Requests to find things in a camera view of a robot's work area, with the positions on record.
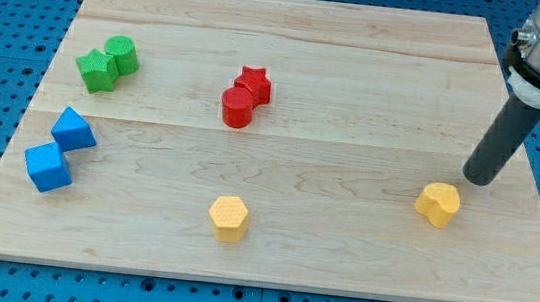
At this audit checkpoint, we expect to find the red star block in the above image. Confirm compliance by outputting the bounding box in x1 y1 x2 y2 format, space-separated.
234 66 272 107

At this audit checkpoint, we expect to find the green star block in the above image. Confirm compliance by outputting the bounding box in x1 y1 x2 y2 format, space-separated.
75 48 119 93

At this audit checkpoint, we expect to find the blue cube block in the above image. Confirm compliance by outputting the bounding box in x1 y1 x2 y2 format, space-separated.
24 141 72 193

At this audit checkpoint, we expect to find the red cylinder block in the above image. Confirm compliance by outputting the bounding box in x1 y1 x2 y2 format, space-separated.
221 86 253 129

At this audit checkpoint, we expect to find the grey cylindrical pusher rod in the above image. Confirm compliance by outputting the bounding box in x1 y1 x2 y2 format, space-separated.
462 94 540 186

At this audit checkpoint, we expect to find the yellow heart block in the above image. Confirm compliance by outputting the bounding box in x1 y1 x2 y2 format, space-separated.
414 182 461 229

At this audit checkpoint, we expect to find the blue triangle block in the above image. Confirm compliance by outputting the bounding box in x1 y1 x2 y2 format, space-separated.
51 107 97 152

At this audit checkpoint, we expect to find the wooden board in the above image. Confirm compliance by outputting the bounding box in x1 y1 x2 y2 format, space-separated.
0 0 540 302

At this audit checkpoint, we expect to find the yellow hexagon block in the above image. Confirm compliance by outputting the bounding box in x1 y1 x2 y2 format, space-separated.
208 196 249 243

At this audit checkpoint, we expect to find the green cylinder block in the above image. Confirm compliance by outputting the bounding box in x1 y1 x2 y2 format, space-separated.
104 35 140 76

